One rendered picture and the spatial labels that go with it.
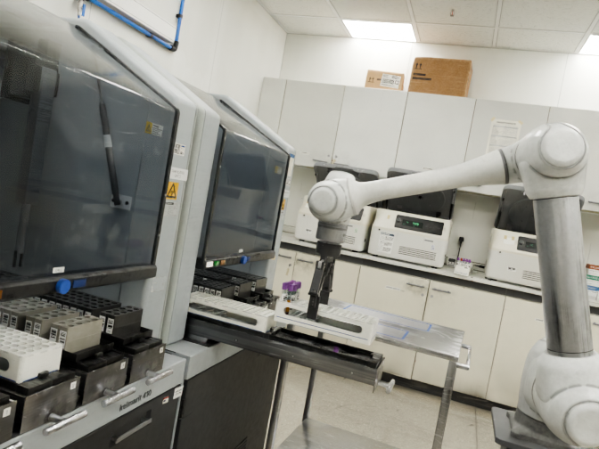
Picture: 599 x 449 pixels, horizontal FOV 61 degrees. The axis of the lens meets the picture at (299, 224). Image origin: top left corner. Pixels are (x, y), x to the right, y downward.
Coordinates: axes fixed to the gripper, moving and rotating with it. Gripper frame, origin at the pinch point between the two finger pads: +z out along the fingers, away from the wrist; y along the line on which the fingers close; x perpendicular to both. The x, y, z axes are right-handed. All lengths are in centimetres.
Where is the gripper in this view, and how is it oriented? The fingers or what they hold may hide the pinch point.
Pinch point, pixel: (317, 308)
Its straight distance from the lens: 155.6
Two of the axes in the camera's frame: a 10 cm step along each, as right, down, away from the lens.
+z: -1.7, 9.8, 0.5
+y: 3.1, 0.0, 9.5
